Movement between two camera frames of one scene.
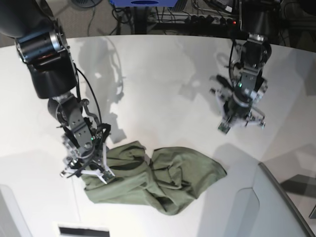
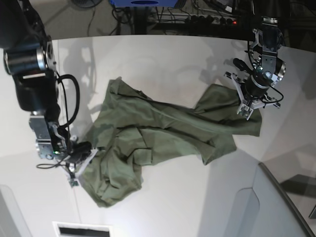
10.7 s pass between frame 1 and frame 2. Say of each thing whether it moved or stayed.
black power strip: stayed
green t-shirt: moved
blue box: stayed
